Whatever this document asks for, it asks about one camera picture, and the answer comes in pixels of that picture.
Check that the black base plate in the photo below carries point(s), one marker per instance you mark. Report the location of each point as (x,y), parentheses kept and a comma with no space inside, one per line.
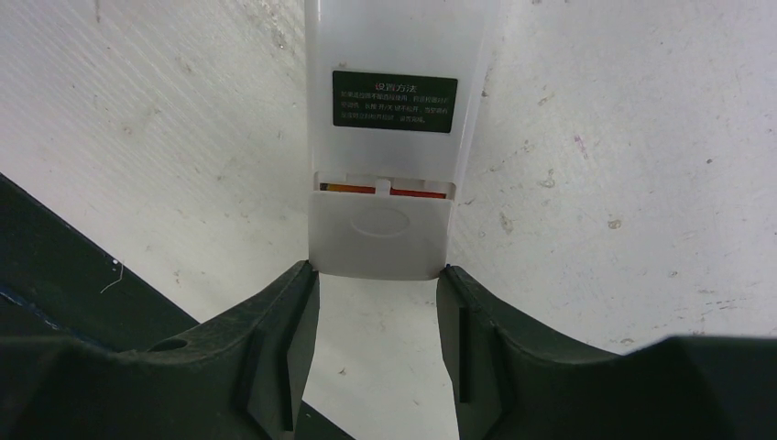
(53,277)

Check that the white red remote control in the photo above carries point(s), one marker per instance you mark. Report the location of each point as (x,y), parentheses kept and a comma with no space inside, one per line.
(393,90)

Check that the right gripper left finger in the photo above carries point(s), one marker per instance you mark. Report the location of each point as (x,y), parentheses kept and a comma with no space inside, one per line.
(240,375)

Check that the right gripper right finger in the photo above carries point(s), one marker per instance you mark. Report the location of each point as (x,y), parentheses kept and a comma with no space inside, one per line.
(514,377)

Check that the red black battery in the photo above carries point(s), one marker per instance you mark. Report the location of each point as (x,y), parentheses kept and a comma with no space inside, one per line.
(418,194)

